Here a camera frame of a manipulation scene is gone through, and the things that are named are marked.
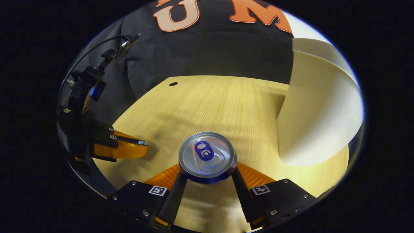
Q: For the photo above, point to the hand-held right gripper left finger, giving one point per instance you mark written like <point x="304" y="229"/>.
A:
<point x="173" y="202"/>

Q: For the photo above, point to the black backdrop cloth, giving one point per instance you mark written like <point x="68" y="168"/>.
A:
<point x="210" y="51"/>

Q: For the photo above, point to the silver pop can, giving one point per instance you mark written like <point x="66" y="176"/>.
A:
<point x="207" y="155"/>

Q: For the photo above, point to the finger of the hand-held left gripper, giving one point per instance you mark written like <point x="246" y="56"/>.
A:
<point x="126" y="150"/>
<point x="106" y="131"/>

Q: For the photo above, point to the small blue paper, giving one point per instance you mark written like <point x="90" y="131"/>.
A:
<point x="142" y="142"/>

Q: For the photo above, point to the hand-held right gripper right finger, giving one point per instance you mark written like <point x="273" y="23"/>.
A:
<point x="247" y="202"/>

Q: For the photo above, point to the white desktop garbage bin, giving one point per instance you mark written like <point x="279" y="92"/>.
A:
<point x="317" y="113"/>

